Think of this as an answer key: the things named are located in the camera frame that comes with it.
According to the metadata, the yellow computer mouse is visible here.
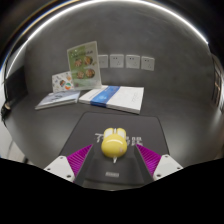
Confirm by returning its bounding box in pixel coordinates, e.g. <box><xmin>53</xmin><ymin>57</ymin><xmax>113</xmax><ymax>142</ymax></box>
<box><xmin>100</xmin><ymin>126</ymin><xmax>129</xmax><ymax>164</ymax></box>

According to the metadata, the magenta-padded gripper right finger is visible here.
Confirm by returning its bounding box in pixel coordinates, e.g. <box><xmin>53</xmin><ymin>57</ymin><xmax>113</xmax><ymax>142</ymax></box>
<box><xmin>134</xmin><ymin>143</ymin><xmax>184</xmax><ymax>183</ymax></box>

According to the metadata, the white book with blue band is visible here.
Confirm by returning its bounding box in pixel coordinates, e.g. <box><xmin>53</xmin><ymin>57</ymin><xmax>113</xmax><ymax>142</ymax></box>
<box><xmin>78</xmin><ymin>84</ymin><xmax>145</xmax><ymax>115</ymax></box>

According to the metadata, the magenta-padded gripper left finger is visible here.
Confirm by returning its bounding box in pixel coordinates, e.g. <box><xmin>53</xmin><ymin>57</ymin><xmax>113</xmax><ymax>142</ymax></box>
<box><xmin>43</xmin><ymin>143</ymin><xmax>95</xmax><ymax>184</ymax></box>

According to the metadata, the black mouse pad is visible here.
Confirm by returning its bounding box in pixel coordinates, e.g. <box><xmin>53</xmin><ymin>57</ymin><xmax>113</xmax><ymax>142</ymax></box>
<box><xmin>58</xmin><ymin>111</ymin><xmax>170</xmax><ymax>188</ymax></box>

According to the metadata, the green menu sign stand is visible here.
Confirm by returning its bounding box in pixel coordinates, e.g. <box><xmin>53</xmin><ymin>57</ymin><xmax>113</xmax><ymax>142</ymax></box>
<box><xmin>66</xmin><ymin>40</ymin><xmax>103</xmax><ymax>92</ymax></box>

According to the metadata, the white sticker card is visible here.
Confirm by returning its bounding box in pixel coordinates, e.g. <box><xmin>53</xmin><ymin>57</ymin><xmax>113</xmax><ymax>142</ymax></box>
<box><xmin>51</xmin><ymin>70</ymin><xmax>76</xmax><ymax>94</ymax></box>

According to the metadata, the row of white wall sockets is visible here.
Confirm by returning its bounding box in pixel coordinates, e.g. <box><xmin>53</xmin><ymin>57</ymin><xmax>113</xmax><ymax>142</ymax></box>
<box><xmin>97</xmin><ymin>53</ymin><xmax>156</xmax><ymax>72</ymax></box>

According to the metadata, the black panel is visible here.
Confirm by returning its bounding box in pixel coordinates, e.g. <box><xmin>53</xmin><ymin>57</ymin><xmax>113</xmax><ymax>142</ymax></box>
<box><xmin>3</xmin><ymin>64</ymin><xmax>29</xmax><ymax>106</ymax></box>

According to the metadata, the striped grey book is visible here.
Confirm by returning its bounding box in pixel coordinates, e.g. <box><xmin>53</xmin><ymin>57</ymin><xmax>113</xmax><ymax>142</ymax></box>
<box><xmin>34</xmin><ymin>89</ymin><xmax>82</xmax><ymax>111</ymax></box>

